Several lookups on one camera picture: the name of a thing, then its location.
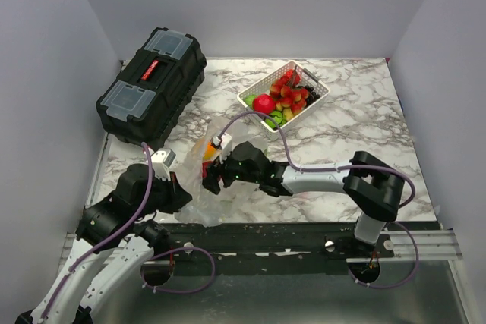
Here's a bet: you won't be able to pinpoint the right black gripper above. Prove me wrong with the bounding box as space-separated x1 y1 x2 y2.
199 146 261 196

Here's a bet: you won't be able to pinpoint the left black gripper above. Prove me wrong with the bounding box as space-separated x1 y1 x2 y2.
134 171 194 219

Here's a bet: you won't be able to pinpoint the red fake pomegranate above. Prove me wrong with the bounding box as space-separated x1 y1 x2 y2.
202 161 214 179

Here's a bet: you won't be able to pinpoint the clear plastic bag of fruits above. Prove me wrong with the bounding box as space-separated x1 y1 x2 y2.
175 117 268 227

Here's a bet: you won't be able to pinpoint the yellow orange fake mango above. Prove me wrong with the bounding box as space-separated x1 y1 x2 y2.
203 143 219 162

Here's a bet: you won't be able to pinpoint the green fake watermelon ball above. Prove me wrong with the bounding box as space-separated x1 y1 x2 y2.
265 110 286 130

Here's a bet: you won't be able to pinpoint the red fake peach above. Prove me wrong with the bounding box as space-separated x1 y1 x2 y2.
252 93 276 115

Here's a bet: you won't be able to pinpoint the red lychee fruit bunch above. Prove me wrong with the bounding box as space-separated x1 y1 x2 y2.
269 67 308 122

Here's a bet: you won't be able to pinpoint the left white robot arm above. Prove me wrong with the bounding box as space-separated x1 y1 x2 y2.
16 164 192 323

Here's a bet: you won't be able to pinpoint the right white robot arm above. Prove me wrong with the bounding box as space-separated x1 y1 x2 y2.
202 142 406 257

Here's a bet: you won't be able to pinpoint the green fake apple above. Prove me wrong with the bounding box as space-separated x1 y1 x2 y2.
243 94 257 109

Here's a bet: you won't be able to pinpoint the dark purple fake grapes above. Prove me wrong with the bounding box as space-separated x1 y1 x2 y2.
301 86 320 105

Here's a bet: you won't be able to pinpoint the black plastic toolbox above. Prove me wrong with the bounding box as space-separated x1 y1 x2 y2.
96 27 207 150

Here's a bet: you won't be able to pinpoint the white perforated plastic basket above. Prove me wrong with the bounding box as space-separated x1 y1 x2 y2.
237 61 330 140

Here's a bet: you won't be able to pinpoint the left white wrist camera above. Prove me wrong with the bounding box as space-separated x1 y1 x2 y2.
151 148 176 181

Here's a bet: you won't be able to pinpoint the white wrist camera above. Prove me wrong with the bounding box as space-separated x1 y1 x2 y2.
210 132 232 162
151 148 176 181

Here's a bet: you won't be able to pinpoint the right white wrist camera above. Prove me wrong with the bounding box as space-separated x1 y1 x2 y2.
210 132 232 162

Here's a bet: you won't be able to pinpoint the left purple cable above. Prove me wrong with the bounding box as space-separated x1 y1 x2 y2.
39 141 156 321

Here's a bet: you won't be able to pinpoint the purple cable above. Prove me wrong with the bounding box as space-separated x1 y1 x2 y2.
212 111 420 290
39 141 156 321

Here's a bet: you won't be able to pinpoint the black metal mounting rail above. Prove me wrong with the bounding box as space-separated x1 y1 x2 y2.
66 221 462 278

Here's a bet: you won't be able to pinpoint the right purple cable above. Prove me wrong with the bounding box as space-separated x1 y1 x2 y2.
212 111 420 290

